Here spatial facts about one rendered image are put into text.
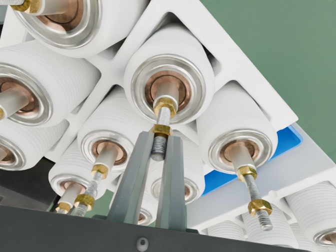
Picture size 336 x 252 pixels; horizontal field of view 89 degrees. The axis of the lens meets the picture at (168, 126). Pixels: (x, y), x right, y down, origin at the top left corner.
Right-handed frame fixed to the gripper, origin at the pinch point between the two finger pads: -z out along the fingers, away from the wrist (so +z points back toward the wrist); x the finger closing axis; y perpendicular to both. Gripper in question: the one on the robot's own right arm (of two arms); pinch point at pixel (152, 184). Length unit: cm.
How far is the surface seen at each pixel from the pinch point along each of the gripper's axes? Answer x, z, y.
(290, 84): -28.5, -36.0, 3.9
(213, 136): -6.1, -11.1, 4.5
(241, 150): -9.5, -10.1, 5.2
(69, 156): 14.4, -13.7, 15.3
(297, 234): -37, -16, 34
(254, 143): -10.9, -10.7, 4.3
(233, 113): -8.0, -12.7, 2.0
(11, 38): 21.3, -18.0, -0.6
